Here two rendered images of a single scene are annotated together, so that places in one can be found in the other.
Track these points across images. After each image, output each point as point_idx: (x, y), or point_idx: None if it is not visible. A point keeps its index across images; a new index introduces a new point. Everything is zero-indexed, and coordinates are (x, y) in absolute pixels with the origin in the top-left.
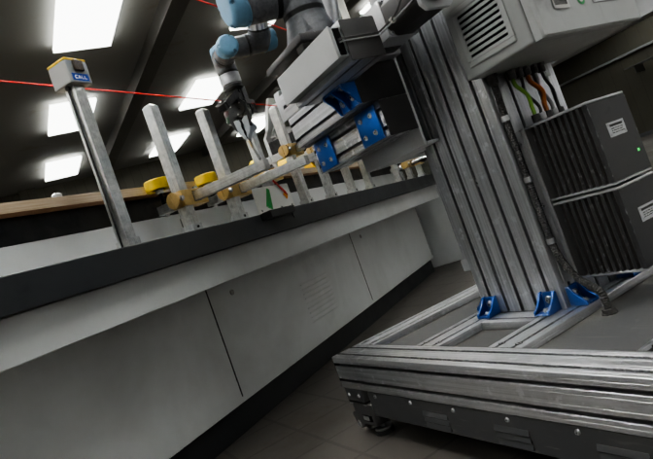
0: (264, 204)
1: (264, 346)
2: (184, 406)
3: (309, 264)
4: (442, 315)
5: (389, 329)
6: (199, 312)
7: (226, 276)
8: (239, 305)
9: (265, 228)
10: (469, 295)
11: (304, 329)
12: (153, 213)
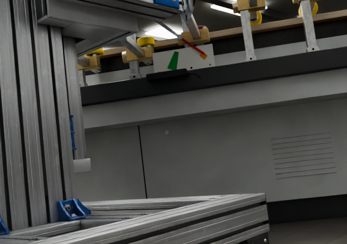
0: (165, 66)
1: (189, 182)
2: (92, 197)
3: (299, 121)
4: (106, 209)
5: (96, 201)
6: (127, 141)
7: (101, 122)
8: (172, 144)
9: (151, 88)
10: (134, 202)
11: (256, 181)
12: (108, 68)
